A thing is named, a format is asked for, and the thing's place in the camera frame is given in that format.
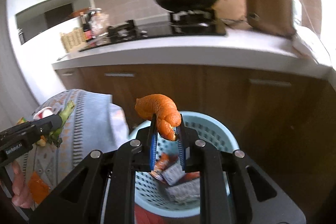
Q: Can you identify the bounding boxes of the colourful puzzle cube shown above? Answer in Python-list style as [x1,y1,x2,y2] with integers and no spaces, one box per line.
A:
[17,117,28,125]

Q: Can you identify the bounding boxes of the orange peel piece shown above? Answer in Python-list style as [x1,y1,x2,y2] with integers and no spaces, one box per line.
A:
[135,94,181,141]

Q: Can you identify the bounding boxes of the light blue trash basket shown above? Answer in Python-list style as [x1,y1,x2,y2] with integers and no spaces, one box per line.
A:
[134,111,239,218]

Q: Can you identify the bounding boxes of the green vegetable scrap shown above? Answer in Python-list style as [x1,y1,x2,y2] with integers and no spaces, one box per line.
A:
[34,101,75,148]

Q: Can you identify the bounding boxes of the white paper receipt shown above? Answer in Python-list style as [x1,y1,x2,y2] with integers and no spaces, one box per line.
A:
[161,162,200,203]

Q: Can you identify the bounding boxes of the orange plastic bag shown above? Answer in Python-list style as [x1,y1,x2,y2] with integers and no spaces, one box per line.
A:
[134,205,166,224]

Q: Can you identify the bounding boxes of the dark sauce bottle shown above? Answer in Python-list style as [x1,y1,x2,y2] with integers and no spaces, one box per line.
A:
[80,12,93,42]

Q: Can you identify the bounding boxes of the clear plastic bag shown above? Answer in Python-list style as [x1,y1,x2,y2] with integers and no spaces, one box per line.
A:
[89,8,110,37]

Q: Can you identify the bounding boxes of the patterned grey tablecloth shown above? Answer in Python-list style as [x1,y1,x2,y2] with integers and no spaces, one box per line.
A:
[6,89,129,190]

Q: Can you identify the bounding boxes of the woven beige basket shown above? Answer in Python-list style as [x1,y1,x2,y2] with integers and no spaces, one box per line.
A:
[60,27,86,53]

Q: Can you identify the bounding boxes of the black gas hob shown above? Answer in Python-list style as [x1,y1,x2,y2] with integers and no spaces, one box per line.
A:
[79,10,227,52]

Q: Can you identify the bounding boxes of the white kitchen countertop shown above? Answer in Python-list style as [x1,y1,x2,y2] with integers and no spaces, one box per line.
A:
[52,30,332,79]

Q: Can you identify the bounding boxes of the red white paper cup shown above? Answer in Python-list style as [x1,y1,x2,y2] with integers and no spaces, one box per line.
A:
[33,107,53,121]

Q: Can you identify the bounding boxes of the red snack wrapper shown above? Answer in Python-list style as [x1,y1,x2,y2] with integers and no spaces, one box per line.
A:
[150,153,178,181]

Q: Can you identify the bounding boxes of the person's left hand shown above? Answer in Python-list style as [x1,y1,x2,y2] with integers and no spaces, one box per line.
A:
[11,161,33,209]

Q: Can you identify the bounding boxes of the brown kitchen cabinets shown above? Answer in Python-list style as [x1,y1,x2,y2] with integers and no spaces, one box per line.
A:
[56,64,335,221]

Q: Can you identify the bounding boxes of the brown rice cooker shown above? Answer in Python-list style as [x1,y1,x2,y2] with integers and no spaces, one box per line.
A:
[246,0,302,37]

